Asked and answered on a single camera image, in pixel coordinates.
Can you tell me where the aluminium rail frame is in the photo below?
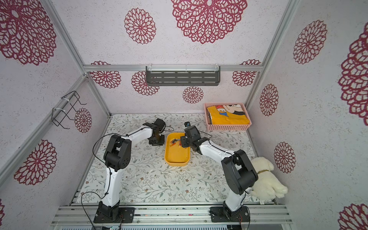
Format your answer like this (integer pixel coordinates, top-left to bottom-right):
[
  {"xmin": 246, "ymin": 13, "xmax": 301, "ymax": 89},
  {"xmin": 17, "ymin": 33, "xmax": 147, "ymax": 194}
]
[{"xmin": 51, "ymin": 203, "xmax": 293, "ymax": 228}]

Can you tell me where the yellow cartoon towel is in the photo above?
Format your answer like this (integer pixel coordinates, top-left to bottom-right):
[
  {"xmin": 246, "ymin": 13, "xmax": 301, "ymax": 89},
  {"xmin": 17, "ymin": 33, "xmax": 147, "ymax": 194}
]
[{"xmin": 207, "ymin": 104, "xmax": 250, "ymax": 125}]

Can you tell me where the black wire wall rack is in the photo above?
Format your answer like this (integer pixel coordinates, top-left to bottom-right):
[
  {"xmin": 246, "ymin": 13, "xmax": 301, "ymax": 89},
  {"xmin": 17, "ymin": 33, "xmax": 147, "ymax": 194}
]
[{"xmin": 51, "ymin": 91, "xmax": 86, "ymax": 130}]

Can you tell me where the yellow plastic storage tray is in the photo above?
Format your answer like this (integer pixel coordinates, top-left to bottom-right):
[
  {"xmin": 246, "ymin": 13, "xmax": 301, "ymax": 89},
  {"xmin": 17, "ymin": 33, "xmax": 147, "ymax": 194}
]
[{"xmin": 164, "ymin": 132, "xmax": 190, "ymax": 167}]

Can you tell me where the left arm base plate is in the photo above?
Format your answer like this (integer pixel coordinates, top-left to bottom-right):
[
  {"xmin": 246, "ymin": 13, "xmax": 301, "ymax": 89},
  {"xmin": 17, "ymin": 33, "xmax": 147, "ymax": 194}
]
[{"xmin": 93, "ymin": 201, "xmax": 135, "ymax": 223}]

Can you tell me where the grey wall shelf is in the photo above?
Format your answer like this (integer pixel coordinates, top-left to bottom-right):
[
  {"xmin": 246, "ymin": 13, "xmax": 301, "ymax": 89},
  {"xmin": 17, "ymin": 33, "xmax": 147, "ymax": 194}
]
[{"xmin": 146, "ymin": 66, "xmax": 221, "ymax": 86}]

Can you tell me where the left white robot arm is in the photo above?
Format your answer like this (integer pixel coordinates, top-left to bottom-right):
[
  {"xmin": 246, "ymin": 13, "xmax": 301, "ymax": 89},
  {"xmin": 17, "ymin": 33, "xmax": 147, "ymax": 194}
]
[{"xmin": 97, "ymin": 118, "xmax": 166, "ymax": 220}]

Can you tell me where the pink perforated plastic basket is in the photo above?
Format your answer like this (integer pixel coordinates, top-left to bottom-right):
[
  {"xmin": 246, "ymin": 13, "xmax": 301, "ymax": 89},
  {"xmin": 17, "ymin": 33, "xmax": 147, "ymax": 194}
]
[{"xmin": 204, "ymin": 103, "xmax": 252, "ymax": 131}]

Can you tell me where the cream plush dog toy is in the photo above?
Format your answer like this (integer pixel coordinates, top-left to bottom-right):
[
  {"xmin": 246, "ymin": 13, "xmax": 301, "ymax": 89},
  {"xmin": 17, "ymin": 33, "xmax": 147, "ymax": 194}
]
[{"xmin": 250, "ymin": 157, "xmax": 288, "ymax": 201}]

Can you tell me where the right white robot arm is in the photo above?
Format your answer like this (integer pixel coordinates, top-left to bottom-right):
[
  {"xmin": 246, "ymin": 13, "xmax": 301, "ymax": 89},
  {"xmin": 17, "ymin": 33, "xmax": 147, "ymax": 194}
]
[{"xmin": 181, "ymin": 122, "xmax": 258, "ymax": 219}]

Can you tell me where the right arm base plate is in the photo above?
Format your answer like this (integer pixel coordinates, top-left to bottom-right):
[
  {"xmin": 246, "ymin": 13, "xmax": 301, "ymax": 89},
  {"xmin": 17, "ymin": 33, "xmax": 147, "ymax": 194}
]
[{"xmin": 209, "ymin": 206, "xmax": 250, "ymax": 222}]

